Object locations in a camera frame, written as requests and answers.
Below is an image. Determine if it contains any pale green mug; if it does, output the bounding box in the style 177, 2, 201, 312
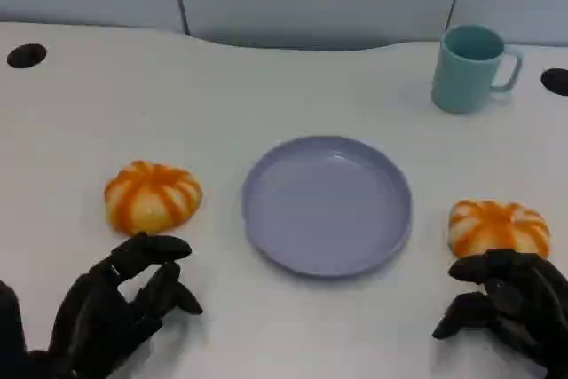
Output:
431, 24, 524, 114

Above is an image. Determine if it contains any black table cable hole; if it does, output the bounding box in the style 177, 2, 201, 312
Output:
540, 67, 568, 97
6, 43, 48, 70

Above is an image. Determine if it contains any lilac plate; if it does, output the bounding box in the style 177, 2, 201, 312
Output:
241, 135, 414, 277

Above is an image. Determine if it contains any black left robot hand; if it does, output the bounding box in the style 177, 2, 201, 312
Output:
47, 231, 204, 379

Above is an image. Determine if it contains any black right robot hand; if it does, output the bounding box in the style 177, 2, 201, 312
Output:
431, 248, 568, 379

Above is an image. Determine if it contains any orange white toy bread roll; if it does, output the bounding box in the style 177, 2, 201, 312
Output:
447, 199, 552, 260
103, 160, 204, 236

